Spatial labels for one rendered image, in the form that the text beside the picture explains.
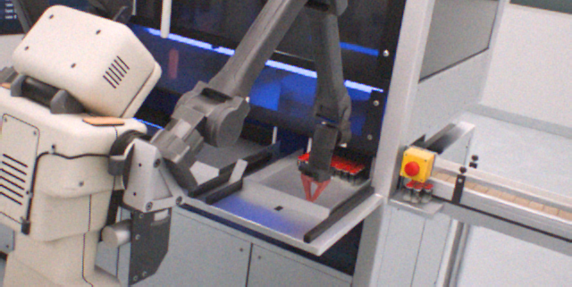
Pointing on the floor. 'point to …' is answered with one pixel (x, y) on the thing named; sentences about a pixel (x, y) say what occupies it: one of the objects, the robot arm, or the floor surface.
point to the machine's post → (397, 119)
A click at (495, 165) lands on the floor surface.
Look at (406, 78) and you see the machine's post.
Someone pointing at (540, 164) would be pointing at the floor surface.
